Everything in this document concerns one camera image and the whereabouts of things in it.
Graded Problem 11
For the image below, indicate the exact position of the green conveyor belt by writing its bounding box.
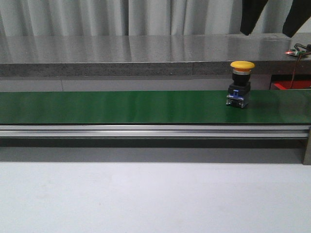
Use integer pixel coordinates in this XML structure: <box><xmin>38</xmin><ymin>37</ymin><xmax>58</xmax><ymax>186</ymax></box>
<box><xmin>0</xmin><ymin>90</ymin><xmax>311</xmax><ymax>124</ymax></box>

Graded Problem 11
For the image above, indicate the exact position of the yellow mushroom push button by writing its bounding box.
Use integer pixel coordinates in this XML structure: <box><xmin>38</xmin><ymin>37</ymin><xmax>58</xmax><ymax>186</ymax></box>
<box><xmin>226</xmin><ymin>61</ymin><xmax>255</xmax><ymax>109</ymax></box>

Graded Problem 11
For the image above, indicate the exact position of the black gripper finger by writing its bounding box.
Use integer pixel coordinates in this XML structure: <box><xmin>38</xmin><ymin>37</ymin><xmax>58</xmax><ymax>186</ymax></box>
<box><xmin>240</xmin><ymin>0</ymin><xmax>268</xmax><ymax>35</ymax></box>
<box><xmin>282</xmin><ymin>0</ymin><xmax>311</xmax><ymax>38</ymax></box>

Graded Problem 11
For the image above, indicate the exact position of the grey stone counter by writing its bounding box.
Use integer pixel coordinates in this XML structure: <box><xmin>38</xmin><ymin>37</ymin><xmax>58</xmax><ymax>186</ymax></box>
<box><xmin>0</xmin><ymin>33</ymin><xmax>311</xmax><ymax>77</ymax></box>

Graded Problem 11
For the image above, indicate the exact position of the grey conveyor support leg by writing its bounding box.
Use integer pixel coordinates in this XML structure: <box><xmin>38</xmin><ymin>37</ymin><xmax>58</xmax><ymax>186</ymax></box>
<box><xmin>302</xmin><ymin>129</ymin><xmax>311</xmax><ymax>166</ymax></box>

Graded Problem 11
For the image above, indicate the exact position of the aluminium conveyor frame rail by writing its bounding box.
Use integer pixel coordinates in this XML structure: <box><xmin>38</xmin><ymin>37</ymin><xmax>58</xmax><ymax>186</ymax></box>
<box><xmin>0</xmin><ymin>124</ymin><xmax>311</xmax><ymax>138</ymax></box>

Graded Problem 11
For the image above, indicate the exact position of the small green circuit board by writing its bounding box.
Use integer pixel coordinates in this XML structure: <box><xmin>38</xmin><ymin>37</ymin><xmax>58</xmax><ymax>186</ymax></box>
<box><xmin>285</xmin><ymin>49</ymin><xmax>306</xmax><ymax>57</ymax></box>

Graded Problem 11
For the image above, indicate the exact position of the red plastic tray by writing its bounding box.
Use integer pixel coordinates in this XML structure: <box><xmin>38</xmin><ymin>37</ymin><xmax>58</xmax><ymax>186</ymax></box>
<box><xmin>270</xmin><ymin>81</ymin><xmax>311</xmax><ymax>90</ymax></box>

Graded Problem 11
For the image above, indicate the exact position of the white curtain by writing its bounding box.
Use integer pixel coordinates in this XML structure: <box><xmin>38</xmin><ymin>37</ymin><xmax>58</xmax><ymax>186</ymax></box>
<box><xmin>0</xmin><ymin>0</ymin><xmax>300</xmax><ymax>37</ymax></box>

